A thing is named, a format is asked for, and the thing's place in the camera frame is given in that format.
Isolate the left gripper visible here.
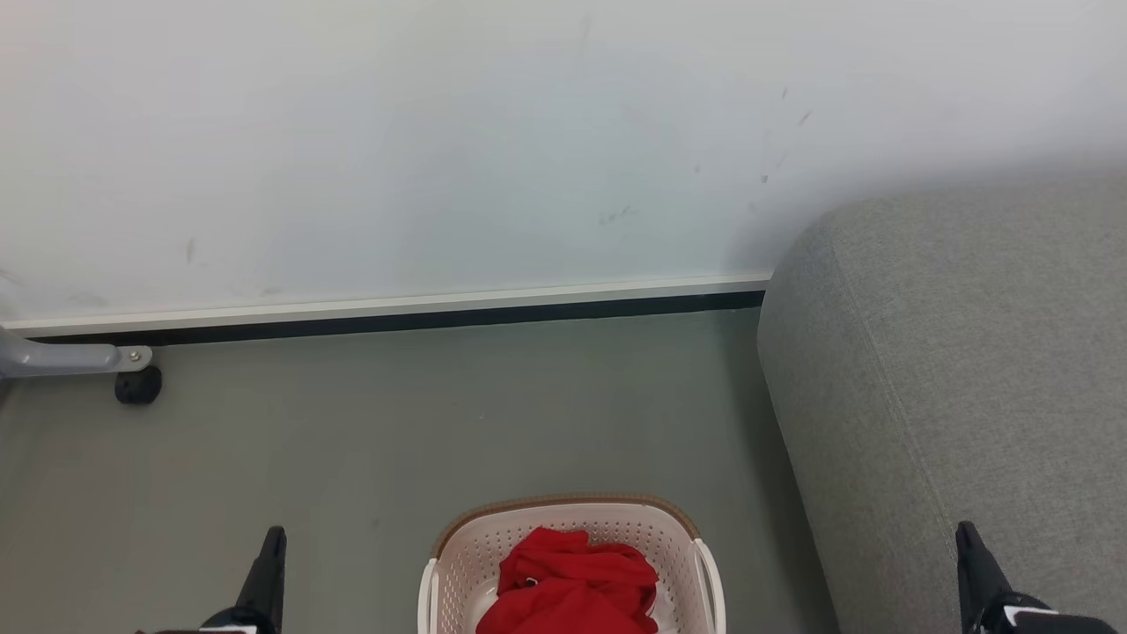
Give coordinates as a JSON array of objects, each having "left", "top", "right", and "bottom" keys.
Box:
[{"left": 132, "top": 526, "right": 288, "bottom": 634}]

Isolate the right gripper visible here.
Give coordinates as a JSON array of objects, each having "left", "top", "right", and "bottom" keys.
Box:
[{"left": 955, "top": 520, "right": 1121, "bottom": 634}]

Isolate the red white-striped shirt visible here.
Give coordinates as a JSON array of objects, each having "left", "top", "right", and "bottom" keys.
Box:
[{"left": 475, "top": 527, "right": 660, "bottom": 634}]

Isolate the grey fabric sofa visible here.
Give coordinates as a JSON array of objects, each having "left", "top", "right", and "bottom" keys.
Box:
[{"left": 757, "top": 181, "right": 1127, "bottom": 634}]

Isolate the black caster wheel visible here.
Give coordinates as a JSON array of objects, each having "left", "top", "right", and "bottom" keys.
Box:
[{"left": 114, "top": 365, "right": 163, "bottom": 406}]

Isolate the white and black baseboard strip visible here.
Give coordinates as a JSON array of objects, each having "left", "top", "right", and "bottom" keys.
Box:
[{"left": 0, "top": 272, "right": 774, "bottom": 347}]

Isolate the grey metal stand leg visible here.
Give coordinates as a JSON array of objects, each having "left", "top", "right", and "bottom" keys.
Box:
[{"left": 0, "top": 324, "right": 153, "bottom": 380}]

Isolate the cream perforated laundry basket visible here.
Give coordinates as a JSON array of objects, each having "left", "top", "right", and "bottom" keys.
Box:
[{"left": 417, "top": 493, "right": 727, "bottom": 634}]

